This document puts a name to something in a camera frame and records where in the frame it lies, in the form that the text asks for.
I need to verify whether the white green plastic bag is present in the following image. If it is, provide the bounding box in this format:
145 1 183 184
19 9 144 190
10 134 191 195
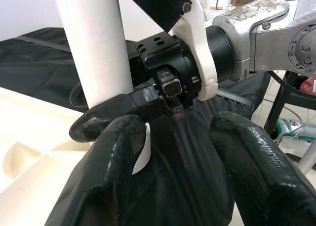
274 117 316 144

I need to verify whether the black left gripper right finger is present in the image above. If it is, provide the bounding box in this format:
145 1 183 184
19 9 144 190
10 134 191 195
209 112 316 226

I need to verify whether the red plastic bottle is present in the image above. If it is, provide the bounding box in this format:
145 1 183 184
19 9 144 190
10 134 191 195
299 77 316 96

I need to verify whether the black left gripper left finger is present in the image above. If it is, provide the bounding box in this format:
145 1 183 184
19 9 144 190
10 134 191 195
48 114 146 226

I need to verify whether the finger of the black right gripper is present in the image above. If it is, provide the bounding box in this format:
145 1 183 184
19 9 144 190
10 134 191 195
69 82 88 113
69 85 171 144

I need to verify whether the black table cloth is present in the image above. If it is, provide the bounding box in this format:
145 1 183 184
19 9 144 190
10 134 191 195
0 27 271 226

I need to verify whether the white plastic children table top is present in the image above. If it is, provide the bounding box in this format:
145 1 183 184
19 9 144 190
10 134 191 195
0 87 152 204

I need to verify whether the black metal table leg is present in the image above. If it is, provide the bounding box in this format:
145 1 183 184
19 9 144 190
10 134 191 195
265 71 298 139

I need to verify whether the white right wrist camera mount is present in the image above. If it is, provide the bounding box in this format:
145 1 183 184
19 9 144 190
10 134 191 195
120 0 219 102

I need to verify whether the white plastic table leg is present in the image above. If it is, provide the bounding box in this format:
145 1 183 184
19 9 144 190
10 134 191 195
50 0 135 110

